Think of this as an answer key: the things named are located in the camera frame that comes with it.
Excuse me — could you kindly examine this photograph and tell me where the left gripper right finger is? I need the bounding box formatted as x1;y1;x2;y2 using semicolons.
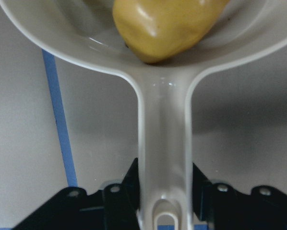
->
192;165;287;230

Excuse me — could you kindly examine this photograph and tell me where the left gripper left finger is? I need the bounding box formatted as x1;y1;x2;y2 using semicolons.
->
14;159;140;230

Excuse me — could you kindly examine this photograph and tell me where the beige plastic dustpan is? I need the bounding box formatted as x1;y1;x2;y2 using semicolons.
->
0;0;287;230

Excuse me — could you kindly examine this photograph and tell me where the brown toy potato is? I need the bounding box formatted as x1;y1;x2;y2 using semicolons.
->
112;0;228;64

